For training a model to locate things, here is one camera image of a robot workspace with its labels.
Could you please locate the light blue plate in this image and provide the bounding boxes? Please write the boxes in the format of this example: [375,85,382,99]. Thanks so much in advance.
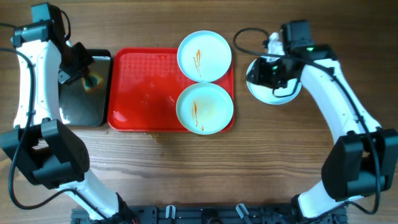
[177,30,232,82]
[245,57,302,106]
[175,83,234,135]

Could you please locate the green yellow sponge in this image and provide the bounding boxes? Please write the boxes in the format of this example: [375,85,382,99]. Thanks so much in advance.
[82,72,104,92]

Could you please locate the light blue plate top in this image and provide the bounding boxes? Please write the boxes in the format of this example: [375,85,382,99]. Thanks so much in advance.
[177,30,232,82]

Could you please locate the light blue plate bottom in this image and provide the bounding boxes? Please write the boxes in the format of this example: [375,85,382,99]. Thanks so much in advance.
[175,83,234,135]

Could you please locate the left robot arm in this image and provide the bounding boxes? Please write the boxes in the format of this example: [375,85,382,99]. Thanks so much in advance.
[1,2,139,223]

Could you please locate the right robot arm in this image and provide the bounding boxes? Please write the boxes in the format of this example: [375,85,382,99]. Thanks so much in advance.
[246,20,397,223]

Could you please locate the black rectangular tray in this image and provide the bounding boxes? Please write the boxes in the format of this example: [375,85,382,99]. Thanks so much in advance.
[59,49,113,127]

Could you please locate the red plastic tray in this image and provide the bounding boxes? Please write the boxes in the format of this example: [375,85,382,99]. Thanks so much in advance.
[107,47,235,134]

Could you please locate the right black cable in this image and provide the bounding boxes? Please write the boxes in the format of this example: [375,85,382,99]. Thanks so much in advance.
[233,27,382,218]

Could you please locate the black cable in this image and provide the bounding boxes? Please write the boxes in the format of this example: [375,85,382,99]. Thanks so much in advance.
[0,22,81,210]
[233,27,382,218]

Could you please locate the left black cable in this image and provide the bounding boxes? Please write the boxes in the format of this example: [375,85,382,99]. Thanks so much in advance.
[0,22,81,210]

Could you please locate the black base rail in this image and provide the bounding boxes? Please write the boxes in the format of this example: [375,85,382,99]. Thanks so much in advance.
[70,202,348,224]

